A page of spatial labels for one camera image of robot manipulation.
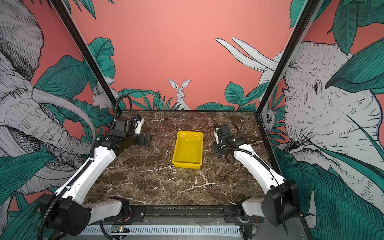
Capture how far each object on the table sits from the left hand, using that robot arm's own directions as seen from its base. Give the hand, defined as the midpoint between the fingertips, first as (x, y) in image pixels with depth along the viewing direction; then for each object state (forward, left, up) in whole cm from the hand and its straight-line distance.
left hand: (143, 132), depth 80 cm
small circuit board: (-41, +9, -21) cm, 47 cm away
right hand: (-7, -39, -6) cm, 40 cm away
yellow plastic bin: (0, -24, -22) cm, 32 cm away
